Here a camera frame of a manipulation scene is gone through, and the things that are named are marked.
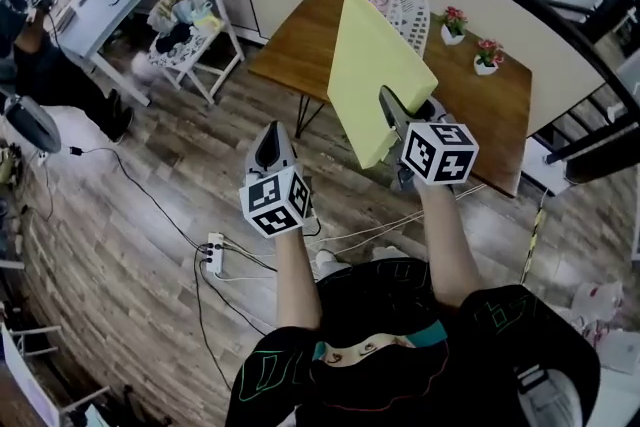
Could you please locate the white wire rack basket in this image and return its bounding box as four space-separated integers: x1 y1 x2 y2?
384 0 432 59

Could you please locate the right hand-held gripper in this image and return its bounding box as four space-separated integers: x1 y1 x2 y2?
378 85 480 195

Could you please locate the black hairpin table leg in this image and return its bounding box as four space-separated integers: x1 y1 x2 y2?
294 94 322 140

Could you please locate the person's left forearm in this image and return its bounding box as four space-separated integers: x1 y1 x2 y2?
274 229 324 331

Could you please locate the white power strip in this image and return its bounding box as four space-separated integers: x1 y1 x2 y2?
205 232 225 275

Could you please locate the white cord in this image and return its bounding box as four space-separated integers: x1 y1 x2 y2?
307 184 487 247
319 188 484 256

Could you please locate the person's white shoe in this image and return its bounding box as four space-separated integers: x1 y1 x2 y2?
314 248 352 280
372 245 410 262

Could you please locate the person's right forearm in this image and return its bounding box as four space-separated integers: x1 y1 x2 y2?
416 179 484 309

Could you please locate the person's left white shoe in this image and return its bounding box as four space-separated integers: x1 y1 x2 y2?
314 248 352 280

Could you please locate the red flower white pot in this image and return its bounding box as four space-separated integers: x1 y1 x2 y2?
472 38 506 77
438 5 470 47

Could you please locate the black cable with adapter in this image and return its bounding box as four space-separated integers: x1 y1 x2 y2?
68 145 211 251
192 257 235 392

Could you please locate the white folding table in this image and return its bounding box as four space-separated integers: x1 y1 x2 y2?
0 322 64 427

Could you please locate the yellow black striped strap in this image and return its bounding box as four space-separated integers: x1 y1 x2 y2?
519 207 547 284

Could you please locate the black printed shirt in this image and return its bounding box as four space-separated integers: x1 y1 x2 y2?
224 259 601 427

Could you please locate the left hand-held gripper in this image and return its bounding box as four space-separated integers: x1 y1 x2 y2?
238 120 322 241

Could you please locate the yellow foam board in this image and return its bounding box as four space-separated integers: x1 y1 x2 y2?
327 0 440 170

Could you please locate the person's right white shoe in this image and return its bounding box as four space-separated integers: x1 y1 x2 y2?
372 245 410 262

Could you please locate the white desk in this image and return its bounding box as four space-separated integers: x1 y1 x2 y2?
57 0 169 109

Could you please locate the pile of clothes and bags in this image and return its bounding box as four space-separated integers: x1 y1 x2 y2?
147 0 224 66

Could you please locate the white floor box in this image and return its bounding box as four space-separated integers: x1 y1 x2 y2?
522 137 572 197

